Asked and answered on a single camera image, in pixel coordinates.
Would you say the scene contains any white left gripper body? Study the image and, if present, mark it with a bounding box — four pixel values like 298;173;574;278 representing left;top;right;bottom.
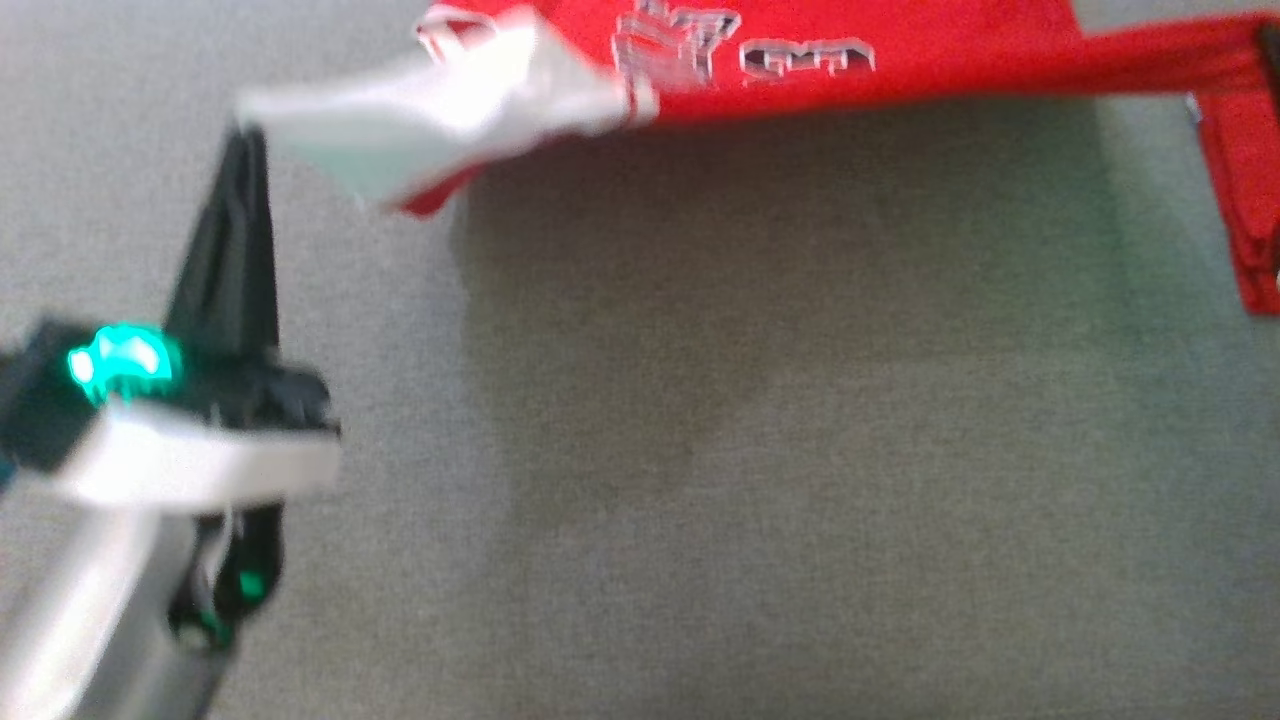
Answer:
45;340;343;521

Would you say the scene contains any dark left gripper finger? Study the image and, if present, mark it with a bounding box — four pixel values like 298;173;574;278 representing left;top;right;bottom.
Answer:
163;125;283;359

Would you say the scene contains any red white printed jersey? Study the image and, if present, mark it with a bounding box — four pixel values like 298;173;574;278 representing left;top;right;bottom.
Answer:
235;0;1280;217

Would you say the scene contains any red shorts white waistband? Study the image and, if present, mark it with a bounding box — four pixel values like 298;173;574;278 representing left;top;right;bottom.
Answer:
1193;88;1280;318

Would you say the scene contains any large grey sofa seat cushion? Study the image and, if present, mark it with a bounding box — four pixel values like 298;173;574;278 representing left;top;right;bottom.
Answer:
0;0;1280;720

